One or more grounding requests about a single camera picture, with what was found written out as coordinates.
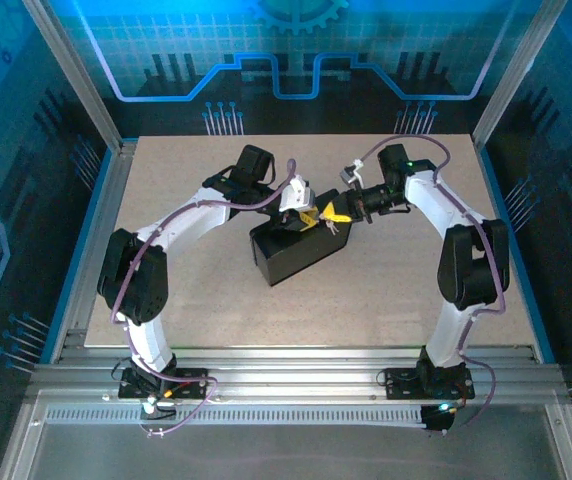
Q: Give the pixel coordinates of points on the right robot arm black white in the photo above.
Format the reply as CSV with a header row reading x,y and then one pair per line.
x,y
471,270

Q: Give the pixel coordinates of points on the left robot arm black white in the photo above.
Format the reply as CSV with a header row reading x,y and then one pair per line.
x,y
138,280

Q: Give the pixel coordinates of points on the aluminium side rail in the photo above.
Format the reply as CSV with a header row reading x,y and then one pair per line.
x,y
96,240

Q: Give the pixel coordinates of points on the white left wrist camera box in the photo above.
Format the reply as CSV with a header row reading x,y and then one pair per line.
x,y
297,196

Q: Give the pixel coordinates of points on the aluminium cross rail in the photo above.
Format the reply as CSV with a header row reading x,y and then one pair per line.
x,y
291,367

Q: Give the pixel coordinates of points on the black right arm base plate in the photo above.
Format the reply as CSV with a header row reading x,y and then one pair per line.
x,y
401,384

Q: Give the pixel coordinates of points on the black box starry night print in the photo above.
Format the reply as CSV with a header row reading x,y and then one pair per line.
x,y
296,255

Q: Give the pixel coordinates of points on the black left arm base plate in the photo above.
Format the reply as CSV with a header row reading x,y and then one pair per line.
x,y
191,385

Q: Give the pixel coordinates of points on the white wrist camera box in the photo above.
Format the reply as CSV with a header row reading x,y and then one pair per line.
x,y
351,172
297,196

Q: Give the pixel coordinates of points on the aluminium frame post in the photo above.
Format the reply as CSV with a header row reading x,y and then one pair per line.
x,y
78,75
513,75

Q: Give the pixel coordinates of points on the black connector box green light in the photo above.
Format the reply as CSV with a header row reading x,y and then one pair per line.
x,y
438,419

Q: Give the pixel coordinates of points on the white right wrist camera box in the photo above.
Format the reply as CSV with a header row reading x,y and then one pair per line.
x,y
351,172

